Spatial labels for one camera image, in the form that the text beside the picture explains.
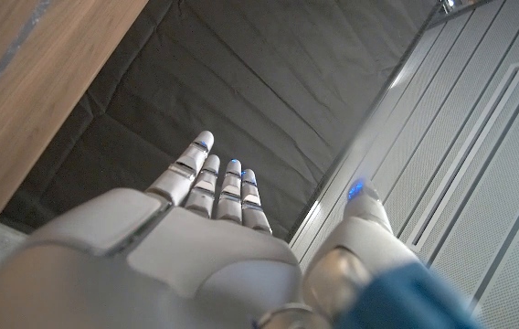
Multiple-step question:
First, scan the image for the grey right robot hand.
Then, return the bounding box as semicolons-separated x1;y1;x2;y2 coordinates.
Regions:
0;130;420;329

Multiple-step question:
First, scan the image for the black curtain backdrop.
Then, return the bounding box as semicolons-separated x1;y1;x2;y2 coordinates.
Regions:
0;0;441;241

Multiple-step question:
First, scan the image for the blue right wrist plug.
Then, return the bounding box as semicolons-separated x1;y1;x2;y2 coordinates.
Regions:
334;260;485;329

